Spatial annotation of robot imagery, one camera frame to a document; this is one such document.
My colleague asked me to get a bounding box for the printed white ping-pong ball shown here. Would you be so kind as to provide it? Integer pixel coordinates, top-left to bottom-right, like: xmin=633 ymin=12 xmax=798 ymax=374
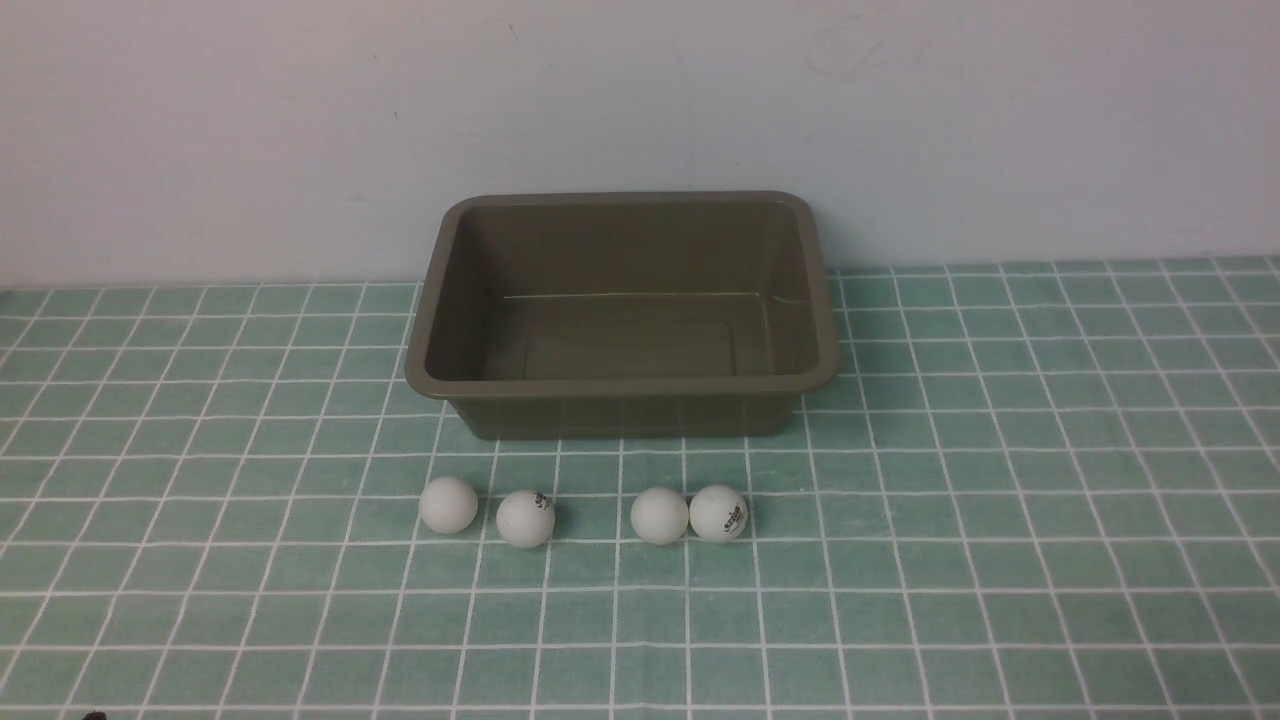
xmin=689 ymin=486 xmax=749 ymax=543

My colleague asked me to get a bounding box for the olive plastic bin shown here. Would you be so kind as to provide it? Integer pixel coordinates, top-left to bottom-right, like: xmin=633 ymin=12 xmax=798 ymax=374
xmin=404 ymin=190 xmax=841 ymax=441

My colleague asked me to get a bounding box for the green checkered table mat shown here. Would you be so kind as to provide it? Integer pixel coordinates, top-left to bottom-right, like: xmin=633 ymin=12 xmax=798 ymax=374
xmin=1 ymin=258 xmax=1279 ymax=719

